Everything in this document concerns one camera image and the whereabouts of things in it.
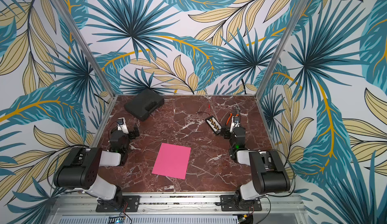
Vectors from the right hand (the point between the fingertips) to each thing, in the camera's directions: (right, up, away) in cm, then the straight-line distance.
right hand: (232, 124), depth 93 cm
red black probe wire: (-13, +9, +17) cm, 23 cm away
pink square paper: (-36, -21, -4) cm, 42 cm away
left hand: (-64, -1, -1) cm, 64 cm away
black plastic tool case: (-59, +13, +13) cm, 62 cm away
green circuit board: (-61, -43, -21) cm, 78 cm away
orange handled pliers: (0, +3, +11) cm, 11 cm away
